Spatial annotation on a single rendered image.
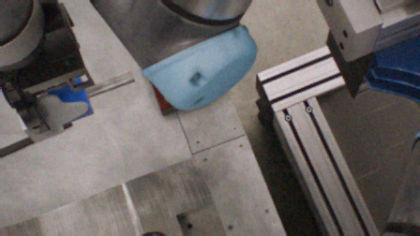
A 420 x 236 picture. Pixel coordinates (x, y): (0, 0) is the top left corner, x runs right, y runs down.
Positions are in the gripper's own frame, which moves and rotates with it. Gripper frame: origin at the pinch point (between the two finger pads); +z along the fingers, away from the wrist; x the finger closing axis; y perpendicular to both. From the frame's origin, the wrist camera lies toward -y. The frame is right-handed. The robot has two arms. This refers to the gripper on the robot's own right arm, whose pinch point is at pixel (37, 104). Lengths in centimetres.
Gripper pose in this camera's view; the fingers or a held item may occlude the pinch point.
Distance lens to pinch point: 90.3
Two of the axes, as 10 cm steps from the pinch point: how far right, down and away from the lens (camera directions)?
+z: 0.5, 2.8, 9.6
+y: 9.4, -3.5, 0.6
